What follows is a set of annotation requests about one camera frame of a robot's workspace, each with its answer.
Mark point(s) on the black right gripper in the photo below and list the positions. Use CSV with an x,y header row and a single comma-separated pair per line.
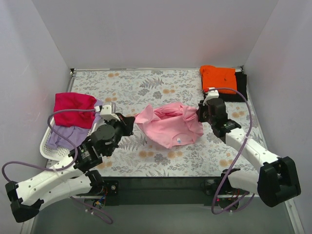
x,y
202,113

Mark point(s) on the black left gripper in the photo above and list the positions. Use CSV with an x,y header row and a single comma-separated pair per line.
x,y
126,124

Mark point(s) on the pink t shirt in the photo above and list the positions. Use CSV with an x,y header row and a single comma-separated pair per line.
x,y
170,125

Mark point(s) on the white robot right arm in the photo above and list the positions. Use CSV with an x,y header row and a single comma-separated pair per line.
x,y
277,179

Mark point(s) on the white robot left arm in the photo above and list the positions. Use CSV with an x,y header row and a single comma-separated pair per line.
x,y
74,175

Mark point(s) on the orange folded t shirt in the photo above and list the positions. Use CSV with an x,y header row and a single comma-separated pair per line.
x,y
217,77

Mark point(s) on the black folded t shirt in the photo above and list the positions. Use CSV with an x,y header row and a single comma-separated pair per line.
x,y
232,96

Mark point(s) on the lavender t shirt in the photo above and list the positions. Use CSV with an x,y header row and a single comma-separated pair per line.
x,y
65,136

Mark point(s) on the red t shirt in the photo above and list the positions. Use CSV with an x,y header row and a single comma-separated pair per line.
x,y
70,109

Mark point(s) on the white plastic basket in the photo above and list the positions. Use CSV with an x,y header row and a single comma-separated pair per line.
x,y
48,151

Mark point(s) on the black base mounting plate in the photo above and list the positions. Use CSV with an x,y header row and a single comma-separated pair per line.
x,y
156,190

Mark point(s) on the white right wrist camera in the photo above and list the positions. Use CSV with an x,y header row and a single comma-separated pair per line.
x,y
209,94

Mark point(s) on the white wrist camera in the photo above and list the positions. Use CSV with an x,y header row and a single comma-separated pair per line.
x,y
107,112
209,94

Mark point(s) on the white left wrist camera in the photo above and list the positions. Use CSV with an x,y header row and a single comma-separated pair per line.
x,y
107,112

